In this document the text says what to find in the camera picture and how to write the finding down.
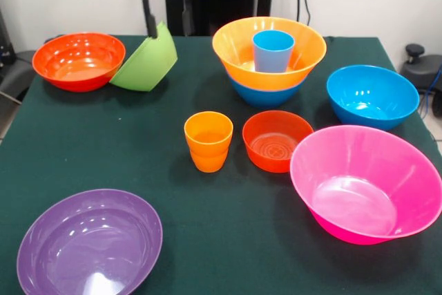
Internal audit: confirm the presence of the green bowl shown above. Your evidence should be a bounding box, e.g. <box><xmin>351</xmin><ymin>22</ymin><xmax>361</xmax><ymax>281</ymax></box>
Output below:
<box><xmin>109</xmin><ymin>21</ymin><xmax>179</xmax><ymax>93</ymax></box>

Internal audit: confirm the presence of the large orange bowl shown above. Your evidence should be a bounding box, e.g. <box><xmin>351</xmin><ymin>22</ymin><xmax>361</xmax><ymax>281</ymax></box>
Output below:
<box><xmin>211</xmin><ymin>16</ymin><xmax>327</xmax><ymax>92</ymax></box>

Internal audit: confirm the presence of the large red-orange bowl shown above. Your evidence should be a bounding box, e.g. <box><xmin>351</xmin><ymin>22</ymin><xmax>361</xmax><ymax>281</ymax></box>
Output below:
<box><xmin>32</xmin><ymin>32</ymin><xmax>127</xmax><ymax>93</ymax></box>

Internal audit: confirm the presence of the blue cup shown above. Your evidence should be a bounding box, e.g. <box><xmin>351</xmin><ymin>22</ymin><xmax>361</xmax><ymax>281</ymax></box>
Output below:
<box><xmin>252</xmin><ymin>30</ymin><xmax>296</xmax><ymax>73</ymax></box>

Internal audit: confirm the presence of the blue cone-shaped bowl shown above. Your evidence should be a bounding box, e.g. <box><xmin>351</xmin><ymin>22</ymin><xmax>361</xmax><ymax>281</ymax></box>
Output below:
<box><xmin>229</xmin><ymin>75</ymin><xmax>307</xmax><ymax>108</ymax></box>

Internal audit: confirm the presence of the orange cup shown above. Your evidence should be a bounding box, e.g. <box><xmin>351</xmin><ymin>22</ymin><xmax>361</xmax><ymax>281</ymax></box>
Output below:
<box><xmin>184</xmin><ymin>111</ymin><xmax>234</xmax><ymax>158</ymax></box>
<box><xmin>189</xmin><ymin>148</ymin><xmax>229</xmax><ymax>173</ymax></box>

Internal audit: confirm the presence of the dark green table cloth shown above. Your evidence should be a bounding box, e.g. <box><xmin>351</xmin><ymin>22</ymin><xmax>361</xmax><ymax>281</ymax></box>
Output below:
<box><xmin>0</xmin><ymin>35</ymin><xmax>442</xmax><ymax>295</ymax></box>

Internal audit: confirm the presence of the black equipment box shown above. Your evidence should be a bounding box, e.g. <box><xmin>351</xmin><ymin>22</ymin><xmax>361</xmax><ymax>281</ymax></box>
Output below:
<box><xmin>0</xmin><ymin>10</ymin><xmax>15</xmax><ymax>66</ymax></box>

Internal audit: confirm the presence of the small red bowl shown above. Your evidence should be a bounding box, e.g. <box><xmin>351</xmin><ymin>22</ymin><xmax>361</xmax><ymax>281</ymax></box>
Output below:
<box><xmin>242</xmin><ymin>110</ymin><xmax>314</xmax><ymax>173</ymax></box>

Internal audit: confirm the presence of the blue round bowl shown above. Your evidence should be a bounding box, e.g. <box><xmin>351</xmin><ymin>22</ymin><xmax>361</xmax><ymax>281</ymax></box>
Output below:
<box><xmin>326</xmin><ymin>64</ymin><xmax>421</xmax><ymax>131</ymax></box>

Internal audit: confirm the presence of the purple bowl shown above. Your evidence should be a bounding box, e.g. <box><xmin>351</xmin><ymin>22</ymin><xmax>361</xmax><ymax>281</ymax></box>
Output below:
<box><xmin>16</xmin><ymin>189</ymin><xmax>164</xmax><ymax>295</ymax></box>

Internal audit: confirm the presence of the pink bowl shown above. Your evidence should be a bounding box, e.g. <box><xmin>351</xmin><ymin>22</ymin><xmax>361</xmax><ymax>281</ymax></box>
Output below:
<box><xmin>289</xmin><ymin>124</ymin><xmax>442</xmax><ymax>245</ymax></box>

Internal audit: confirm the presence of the black pedestal foot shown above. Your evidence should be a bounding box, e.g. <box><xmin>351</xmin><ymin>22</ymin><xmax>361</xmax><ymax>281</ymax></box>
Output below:
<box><xmin>0</xmin><ymin>49</ymin><xmax>39</xmax><ymax>109</ymax></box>
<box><xmin>399</xmin><ymin>44</ymin><xmax>442</xmax><ymax>95</ymax></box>

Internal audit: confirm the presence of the blue cable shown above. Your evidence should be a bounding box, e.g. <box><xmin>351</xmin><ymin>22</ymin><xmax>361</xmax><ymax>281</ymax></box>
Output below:
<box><xmin>419</xmin><ymin>66</ymin><xmax>442</xmax><ymax>118</ymax></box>

